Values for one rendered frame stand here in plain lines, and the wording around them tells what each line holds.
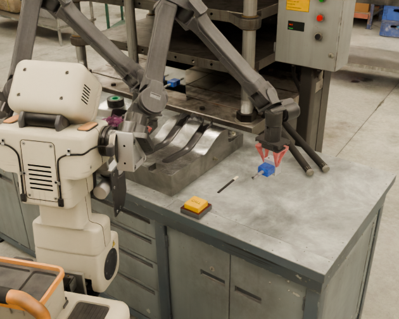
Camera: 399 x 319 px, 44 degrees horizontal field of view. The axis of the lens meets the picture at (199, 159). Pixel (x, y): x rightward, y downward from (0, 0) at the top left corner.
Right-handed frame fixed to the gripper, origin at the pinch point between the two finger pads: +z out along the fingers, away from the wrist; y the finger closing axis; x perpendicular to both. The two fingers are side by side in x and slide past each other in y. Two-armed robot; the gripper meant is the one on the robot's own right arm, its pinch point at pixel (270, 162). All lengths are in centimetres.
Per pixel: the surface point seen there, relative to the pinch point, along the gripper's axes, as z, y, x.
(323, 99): 32, 55, -134
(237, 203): 15.1, 6.5, 10.2
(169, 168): 6.0, 31.1, 19.6
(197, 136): 4.0, 38.9, -3.5
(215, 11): -33, 73, -53
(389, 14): 69, 188, -530
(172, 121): 2, 54, -4
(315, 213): 15.1, -17.7, -3.1
